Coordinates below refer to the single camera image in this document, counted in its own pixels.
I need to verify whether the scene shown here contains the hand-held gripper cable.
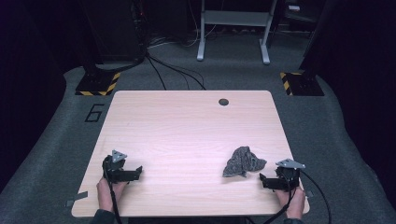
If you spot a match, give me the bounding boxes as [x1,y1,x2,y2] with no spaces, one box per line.
[103,160,123,224]
[261,176,298,224]

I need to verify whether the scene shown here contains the person's right hand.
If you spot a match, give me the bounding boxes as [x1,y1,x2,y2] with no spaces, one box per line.
[275,186,306,220]

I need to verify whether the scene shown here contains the black floor cables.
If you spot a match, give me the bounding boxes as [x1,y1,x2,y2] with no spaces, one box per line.
[145,52,207,91]

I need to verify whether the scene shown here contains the thin black cable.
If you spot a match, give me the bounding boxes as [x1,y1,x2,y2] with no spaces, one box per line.
[298,169,332,224]

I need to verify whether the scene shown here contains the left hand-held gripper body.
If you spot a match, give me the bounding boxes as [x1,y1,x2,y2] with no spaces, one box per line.
[102,149,135,184]

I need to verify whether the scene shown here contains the left hand-held gripper cable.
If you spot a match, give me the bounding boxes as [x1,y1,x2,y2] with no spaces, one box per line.
[103,160,123,224]

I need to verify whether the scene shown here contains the black hazard-striped base plate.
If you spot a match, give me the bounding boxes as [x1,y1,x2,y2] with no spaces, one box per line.
[278,71,325,97]
[75,71,121,97]

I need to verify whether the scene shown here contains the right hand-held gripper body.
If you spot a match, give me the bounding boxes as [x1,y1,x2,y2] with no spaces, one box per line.
[271,158,306,191]

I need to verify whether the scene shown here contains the grey towel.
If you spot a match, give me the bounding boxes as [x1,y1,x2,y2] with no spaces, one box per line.
[221,146,268,178]

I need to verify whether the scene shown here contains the person's left hand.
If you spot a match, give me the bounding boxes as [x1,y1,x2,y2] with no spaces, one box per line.
[96,176,129,213]

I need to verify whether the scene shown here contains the black stand column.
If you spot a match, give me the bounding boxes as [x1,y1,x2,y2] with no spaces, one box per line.
[299,0,334,75]

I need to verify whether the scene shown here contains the white metal desk frame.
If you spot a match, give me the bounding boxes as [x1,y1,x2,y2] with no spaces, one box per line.
[196,0,278,65]

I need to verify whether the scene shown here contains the right hand-held gripper cable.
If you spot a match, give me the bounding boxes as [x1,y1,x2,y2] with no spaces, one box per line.
[261,176,298,224]

